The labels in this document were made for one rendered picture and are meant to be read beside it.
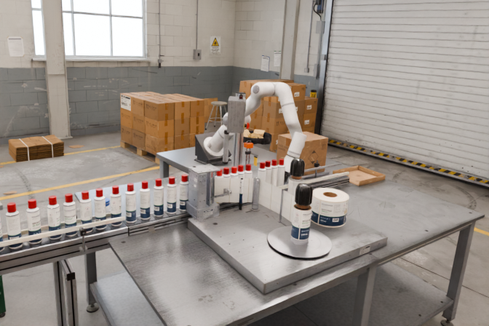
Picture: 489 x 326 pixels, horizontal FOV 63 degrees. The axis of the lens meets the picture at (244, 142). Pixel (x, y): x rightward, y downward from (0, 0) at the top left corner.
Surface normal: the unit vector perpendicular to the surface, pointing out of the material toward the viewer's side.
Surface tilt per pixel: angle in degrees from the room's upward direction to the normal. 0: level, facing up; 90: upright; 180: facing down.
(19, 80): 90
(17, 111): 90
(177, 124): 89
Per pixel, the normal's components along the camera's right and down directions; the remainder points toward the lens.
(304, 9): -0.74, 0.13
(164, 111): 0.67, 0.22
